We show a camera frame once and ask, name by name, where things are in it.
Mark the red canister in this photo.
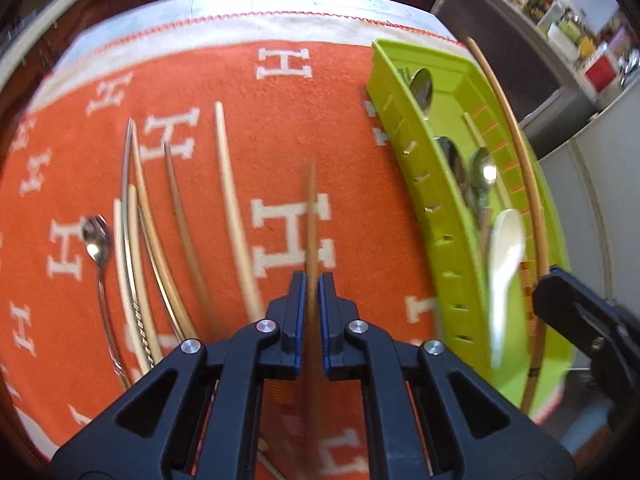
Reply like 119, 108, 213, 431
582, 52, 621, 93

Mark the grey refrigerator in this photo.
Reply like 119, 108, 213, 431
537, 35, 640, 371

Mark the short-handled metal spoon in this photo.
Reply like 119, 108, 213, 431
399, 66, 436, 116

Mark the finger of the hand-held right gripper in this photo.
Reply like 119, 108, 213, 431
531, 272, 640, 433
550, 267, 640, 356

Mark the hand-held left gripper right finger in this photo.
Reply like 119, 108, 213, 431
319, 271, 577, 480

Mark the pile of chopsticks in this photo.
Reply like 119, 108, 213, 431
112, 101, 266, 376

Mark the large metal spoon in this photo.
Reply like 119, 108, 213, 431
434, 135, 493, 241

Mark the green plastic utensil tray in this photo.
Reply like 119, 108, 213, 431
365, 37, 576, 418

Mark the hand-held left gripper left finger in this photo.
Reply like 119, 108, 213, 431
50, 270, 308, 480

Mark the tan dark-banded chopstick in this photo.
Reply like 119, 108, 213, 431
465, 36, 548, 413

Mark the white ceramic spoon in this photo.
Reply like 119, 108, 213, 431
487, 207, 528, 368

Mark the orange patterned blanket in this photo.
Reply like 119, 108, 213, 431
0, 12, 566, 480

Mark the stainless steel cabinet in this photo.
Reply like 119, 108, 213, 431
430, 0, 598, 146

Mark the wooden-handled metal spoon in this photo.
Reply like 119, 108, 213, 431
469, 146, 500, 256

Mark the pale blue patterned table cover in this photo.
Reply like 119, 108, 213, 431
45, 0, 458, 86

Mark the small thin-handled metal spoon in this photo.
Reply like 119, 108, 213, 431
80, 214, 132, 391

